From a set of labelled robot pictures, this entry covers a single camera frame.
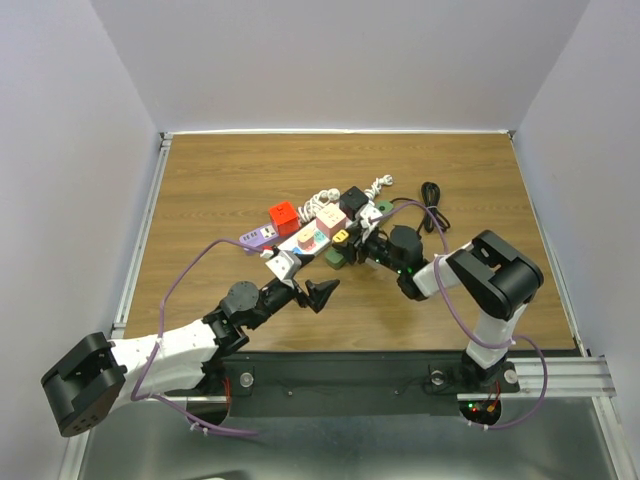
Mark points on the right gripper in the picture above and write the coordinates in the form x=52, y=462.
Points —
x=355, y=234

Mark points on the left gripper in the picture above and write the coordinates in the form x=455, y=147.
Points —
x=317, y=293

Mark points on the yellow green charger plug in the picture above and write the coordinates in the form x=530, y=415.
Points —
x=340, y=239

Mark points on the red cube socket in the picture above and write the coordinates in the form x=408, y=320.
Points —
x=284, y=218

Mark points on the purple power strip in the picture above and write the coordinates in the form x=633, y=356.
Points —
x=263, y=236

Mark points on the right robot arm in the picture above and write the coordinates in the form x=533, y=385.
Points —
x=500, y=279

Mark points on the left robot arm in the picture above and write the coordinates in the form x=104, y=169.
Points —
x=98, y=375

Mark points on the green power strip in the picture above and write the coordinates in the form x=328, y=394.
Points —
x=335, y=259

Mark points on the pink cube socket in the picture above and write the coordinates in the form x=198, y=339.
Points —
x=330, y=220

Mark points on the white multicolour power strip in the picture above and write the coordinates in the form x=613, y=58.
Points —
x=321, y=241

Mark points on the pink orange charger cube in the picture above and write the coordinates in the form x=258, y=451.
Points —
x=306, y=239

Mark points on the black cube adapter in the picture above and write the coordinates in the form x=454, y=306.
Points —
x=352, y=201

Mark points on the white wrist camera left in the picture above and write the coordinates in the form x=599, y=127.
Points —
x=284, y=265

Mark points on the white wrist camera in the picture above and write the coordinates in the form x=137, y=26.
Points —
x=369, y=217
x=284, y=265

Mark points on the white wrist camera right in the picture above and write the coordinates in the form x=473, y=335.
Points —
x=369, y=217

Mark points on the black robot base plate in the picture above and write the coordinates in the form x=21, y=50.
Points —
x=360, y=383

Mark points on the aluminium table edge rail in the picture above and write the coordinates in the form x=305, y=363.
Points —
x=120, y=321

